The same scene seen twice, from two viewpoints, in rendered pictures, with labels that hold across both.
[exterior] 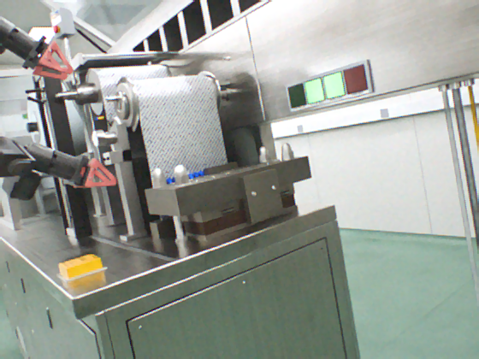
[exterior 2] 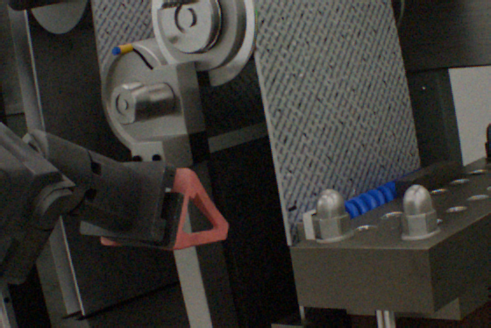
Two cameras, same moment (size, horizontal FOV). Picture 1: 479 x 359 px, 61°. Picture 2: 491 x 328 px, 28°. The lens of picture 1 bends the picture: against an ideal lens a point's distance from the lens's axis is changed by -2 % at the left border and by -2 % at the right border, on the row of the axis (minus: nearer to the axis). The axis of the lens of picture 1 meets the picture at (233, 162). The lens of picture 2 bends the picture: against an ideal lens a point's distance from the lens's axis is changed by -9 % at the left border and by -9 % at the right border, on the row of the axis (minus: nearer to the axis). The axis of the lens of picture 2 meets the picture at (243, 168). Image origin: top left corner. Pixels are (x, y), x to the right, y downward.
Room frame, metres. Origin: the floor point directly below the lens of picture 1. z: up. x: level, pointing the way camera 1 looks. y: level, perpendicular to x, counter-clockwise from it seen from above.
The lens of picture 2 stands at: (0.07, 0.40, 1.25)
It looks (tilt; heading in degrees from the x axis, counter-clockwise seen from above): 9 degrees down; 351
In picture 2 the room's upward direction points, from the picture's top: 10 degrees counter-clockwise
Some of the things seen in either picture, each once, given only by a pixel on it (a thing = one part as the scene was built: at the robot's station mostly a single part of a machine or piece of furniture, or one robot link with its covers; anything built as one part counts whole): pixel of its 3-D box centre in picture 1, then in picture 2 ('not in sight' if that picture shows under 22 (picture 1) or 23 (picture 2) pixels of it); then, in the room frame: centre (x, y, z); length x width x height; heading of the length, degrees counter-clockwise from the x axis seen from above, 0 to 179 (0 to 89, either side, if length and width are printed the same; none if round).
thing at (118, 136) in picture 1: (121, 182); (181, 221); (1.10, 0.30, 1.05); 0.06 x 0.05 x 0.31; 125
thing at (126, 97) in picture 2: (98, 138); (130, 103); (1.07, 0.33, 1.18); 0.04 x 0.02 x 0.04; 35
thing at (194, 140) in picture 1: (187, 147); (349, 125); (1.11, 0.11, 1.11); 0.23 x 0.01 x 0.18; 125
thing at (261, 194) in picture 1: (262, 196); not in sight; (0.97, -0.05, 0.97); 0.10 x 0.03 x 0.11; 125
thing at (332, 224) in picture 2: (158, 177); (330, 213); (0.98, 0.18, 1.05); 0.04 x 0.04 x 0.04
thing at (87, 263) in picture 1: (80, 266); not in sight; (0.83, 0.35, 0.91); 0.07 x 0.07 x 0.02; 35
